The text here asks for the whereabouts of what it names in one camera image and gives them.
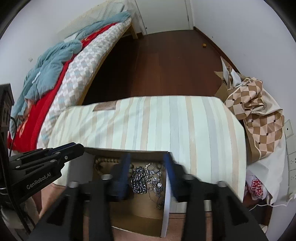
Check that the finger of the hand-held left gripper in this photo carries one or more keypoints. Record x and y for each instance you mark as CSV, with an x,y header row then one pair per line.
x,y
69,154
62,147

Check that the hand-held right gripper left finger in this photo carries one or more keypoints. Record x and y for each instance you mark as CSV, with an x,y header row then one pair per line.
x,y
120,183

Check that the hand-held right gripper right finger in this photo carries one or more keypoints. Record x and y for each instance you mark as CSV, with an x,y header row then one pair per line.
x,y
172,183

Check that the white cardboard box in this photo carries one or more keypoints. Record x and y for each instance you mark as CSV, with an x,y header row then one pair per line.
x,y
136,206

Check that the bed with red blanket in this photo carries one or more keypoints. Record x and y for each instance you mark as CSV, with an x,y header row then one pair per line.
x,y
46,99

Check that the striped and pink table cloth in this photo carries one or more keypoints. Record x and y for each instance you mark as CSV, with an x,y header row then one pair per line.
x,y
161,125

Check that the checkered bed sheet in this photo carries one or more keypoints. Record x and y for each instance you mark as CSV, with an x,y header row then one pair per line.
x,y
81,74

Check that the white paper scrap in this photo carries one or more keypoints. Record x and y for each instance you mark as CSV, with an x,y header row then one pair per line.
x,y
37,75

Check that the blue quilt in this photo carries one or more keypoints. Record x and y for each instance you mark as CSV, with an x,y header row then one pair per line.
x,y
48,69

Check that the white plastic bag red print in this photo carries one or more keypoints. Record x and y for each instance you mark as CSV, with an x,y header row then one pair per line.
x,y
256,185

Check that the crumpled white tissue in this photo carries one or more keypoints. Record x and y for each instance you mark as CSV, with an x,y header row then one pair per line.
x,y
263,228

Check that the brown checkered cloth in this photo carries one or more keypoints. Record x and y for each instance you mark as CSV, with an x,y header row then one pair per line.
x,y
259,115

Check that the white power strip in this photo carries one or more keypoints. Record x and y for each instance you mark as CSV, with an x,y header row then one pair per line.
x,y
291,148

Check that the white mattress pad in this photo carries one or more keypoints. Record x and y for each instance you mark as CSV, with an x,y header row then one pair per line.
x,y
92,16

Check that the white door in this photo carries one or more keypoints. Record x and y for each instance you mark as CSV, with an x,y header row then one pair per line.
x,y
166,14

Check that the wooden bed frame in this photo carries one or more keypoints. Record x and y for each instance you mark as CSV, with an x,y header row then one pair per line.
x,y
133,32

